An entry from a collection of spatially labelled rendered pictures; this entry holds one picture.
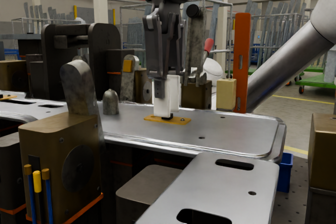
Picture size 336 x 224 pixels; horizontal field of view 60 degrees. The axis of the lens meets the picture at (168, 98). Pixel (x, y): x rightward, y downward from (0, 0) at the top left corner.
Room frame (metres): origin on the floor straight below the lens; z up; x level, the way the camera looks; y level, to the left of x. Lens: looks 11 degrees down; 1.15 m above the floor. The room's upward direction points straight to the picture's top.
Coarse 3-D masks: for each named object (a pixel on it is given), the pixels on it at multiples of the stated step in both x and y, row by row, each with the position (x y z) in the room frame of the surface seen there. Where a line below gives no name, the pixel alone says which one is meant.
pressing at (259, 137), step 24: (24, 96) 0.75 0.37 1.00; (24, 120) 0.54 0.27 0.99; (120, 120) 0.52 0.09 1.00; (144, 120) 0.52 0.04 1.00; (192, 120) 0.52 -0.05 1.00; (216, 120) 0.52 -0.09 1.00; (240, 120) 0.52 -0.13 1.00; (264, 120) 0.52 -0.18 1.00; (120, 144) 0.42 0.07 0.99; (144, 144) 0.41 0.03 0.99; (168, 144) 0.40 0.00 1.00; (192, 144) 0.39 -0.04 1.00; (216, 144) 0.39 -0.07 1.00; (240, 144) 0.39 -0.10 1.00; (264, 144) 0.39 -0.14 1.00
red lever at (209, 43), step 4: (208, 40) 0.75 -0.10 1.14; (212, 40) 0.75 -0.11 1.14; (208, 44) 0.73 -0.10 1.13; (212, 44) 0.75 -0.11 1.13; (204, 48) 0.72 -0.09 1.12; (208, 48) 0.72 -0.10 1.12; (204, 52) 0.71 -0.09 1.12; (208, 52) 0.72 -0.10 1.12; (204, 56) 0.70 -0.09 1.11; (204, 60) 0.70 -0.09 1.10; (196, 68) 0.66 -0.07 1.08; (192, 72) 0.65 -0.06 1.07; (188, 76) 0.65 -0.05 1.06; (192, 76) 0.64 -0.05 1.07; (192, 80) 0.64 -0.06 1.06
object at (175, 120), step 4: (148, 116) 0.53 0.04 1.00; (152, 116) 0.54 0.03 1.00; (156, 116) 0.53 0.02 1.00; (172, 116) 0.52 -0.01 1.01; (176, 116) 0.53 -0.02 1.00; (152, 120) 0.51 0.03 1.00; (156, 120) 0.51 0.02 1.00; (160, 120) 0.51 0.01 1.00; (164, 120) 0.51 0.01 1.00; (168, 120) 0.51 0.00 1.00; (172, 120) 0.51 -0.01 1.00; (176, 120) 0.51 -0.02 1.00; (184, 120) 0.51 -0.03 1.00; (188, 120) 0.51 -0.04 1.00; (180, 124) 0.49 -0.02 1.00; (184, 124) 0.49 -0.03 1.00
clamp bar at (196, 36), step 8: (192, 8) 0.63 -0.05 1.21; (200, 8) 0.67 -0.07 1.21; (192, 16) 0.64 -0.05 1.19; (200, 16) 0.65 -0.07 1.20; (192, 24) 0.67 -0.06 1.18; (200, 24) 0.65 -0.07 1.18; (192, 32) 0.67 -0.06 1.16; (200, 32) 0.65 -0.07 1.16; (192, 40) 0.66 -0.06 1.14; (200, 40) 0.64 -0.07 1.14; (192, 48) 0.66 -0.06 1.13; (200, 48) 0.64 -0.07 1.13; (192, 56) 0.66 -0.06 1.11; (200, 56) 0.64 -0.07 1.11; (192, 64) 0.65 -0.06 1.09; (200, 64) 0.64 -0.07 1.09; (184, 72) 0.65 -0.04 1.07; (200, 72) 0.64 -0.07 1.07; (184, 80) 0.64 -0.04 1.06
